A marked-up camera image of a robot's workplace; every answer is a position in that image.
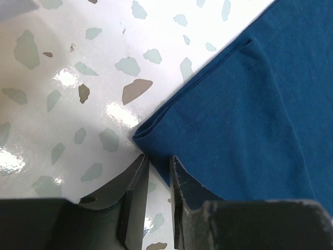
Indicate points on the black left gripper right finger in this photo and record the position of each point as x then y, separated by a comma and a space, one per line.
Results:
202, 220

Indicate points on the blue Mickey Mouse t-shirt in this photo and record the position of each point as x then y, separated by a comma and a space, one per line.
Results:
256, 122

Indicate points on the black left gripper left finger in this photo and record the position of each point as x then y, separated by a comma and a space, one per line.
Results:
111, 217

